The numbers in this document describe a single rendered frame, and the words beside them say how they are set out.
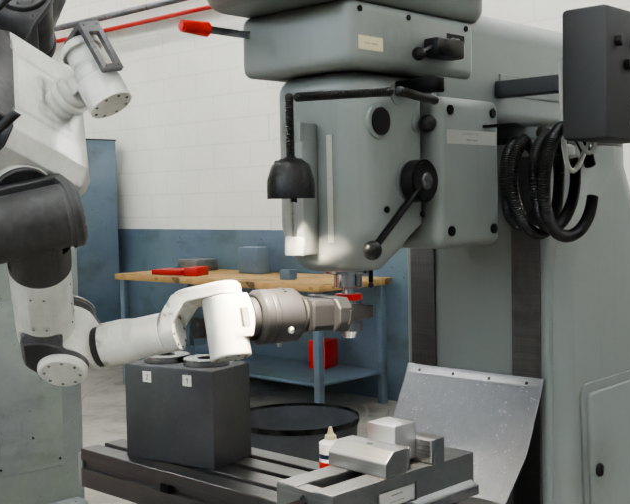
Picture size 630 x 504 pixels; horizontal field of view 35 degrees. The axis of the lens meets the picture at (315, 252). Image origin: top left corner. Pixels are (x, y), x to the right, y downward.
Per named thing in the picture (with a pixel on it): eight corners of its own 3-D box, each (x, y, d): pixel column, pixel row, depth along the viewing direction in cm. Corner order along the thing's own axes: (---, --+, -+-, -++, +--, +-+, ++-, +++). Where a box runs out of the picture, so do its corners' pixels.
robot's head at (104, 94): (72, 125, 146) (112, 90, 142) (41, 69, 148) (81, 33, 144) (100, 128, 152) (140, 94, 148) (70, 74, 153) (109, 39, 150)
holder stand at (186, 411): (214, 470, 185) (211, 364, 184) (126, 456, 197) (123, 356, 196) (252, 456, 195) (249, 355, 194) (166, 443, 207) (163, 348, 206)
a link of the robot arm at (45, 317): (13, 386, 156) (0, 297, 139) (25, 320, 164) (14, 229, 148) (88, 389, 157) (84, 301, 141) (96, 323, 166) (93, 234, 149)
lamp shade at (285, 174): (259, 199, 146) (258, 156, 146) (278, 198, 153) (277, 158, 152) (304, 198, 143) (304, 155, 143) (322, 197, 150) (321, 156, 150)
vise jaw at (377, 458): (385, 479, 152) (385, 453, 152) (328, 465, 161) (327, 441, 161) (410, 471, 157) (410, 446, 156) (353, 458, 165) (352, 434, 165)
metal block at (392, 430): (395, 464, 159) (394, 426, 159) (367, 457, 163) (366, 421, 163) (416, 457, 163) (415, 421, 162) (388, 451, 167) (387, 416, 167)
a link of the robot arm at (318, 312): (353, 286, 160) (289, 290, 154) (353, 346, 161) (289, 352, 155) (313, 282, 171) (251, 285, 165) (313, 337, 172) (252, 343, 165)
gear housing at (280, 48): (350, 63, 148) (349, -5, 148) (239, 79, 165) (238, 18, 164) (477, 80, 173) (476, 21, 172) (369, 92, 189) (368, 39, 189)
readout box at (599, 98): (613, 137, 155) (613, 1, 154) (561, 140, 161) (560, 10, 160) (667, 141, 169) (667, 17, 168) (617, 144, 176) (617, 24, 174)
